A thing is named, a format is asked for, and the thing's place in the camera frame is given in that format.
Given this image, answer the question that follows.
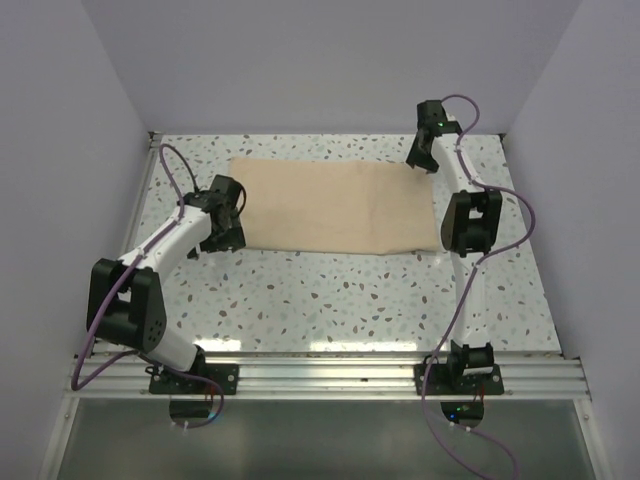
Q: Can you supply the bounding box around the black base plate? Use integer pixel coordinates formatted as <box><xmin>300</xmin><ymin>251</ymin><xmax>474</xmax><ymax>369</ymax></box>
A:
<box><xmin>145</xmin><ymin>363</ymin><xmax>240</xmax><ymax>395</ymax></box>
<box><xmin>413</xmin><ymin>362</ymin><xmax>505</xmax><ymax>396</ymax></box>

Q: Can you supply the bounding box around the beige surgical drape cloth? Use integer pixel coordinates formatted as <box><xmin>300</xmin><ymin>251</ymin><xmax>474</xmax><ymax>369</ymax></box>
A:
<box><xmin>230</xmin><ymin>157</ymin><xmax>440</xmax><ymax>255</ymax></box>

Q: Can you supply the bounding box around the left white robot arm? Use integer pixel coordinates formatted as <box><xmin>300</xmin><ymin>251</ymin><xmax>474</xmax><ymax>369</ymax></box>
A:
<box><xmin>87</xmin><ymin>175</ymin><xmax>246</xmax><ymax>393</ymax></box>

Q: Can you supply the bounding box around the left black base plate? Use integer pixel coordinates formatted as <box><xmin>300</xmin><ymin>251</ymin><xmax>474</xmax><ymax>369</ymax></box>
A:
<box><xmin>145</xmin><ymin>363</ymin><xmax>240</xmax><ymax>395</ymax></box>

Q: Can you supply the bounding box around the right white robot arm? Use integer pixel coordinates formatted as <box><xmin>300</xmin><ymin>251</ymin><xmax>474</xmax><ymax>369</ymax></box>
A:
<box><xmin>406</xmin><ymin>100</ymin><xmax>502</xmax><ymax>393</ymax></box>

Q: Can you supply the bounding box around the aluminium frame rail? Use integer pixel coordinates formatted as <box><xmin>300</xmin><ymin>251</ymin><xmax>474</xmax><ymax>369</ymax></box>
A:
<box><xmin>64</xmin><ymin>352</ymin><xmax>591</xmax><ymax>401</ymax></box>

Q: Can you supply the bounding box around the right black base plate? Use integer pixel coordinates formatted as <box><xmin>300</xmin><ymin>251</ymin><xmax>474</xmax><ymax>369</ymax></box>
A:
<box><xmin>413</xmin><ymin>362</ymin><xmax>505</xmax><ymax>396</ymax></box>

